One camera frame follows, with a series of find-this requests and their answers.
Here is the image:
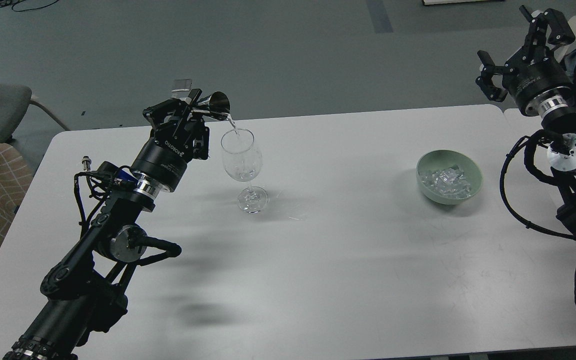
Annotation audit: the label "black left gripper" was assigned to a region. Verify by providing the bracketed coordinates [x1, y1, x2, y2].
[130, 88, 210, 193]

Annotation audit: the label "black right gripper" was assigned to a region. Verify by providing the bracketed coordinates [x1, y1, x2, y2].
[475, 5, 576, 118]

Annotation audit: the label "steel double jigger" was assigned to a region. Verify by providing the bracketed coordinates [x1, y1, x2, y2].
[191, 91, 231, 121]

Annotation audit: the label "clear ice cubes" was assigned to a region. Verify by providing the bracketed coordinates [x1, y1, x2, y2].
[418, 164, 474, 199]

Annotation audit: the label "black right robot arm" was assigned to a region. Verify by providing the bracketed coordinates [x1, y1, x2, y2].
[475, 6, 576, 241]

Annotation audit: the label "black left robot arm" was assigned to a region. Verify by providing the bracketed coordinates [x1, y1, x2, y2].
[4, 80, 231, 360]

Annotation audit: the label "clear wine glass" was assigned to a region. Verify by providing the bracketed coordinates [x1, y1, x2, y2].
[221, 128, 269, 214]

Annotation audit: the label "metal floor plate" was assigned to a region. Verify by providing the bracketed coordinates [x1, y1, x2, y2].
[167, 79, 193, 116]

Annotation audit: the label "green bowl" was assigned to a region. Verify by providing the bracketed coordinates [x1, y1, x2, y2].
[415, 149, 483, 206]

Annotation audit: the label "black floor cables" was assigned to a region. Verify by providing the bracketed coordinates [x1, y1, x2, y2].
[0, 0, 61, 22]

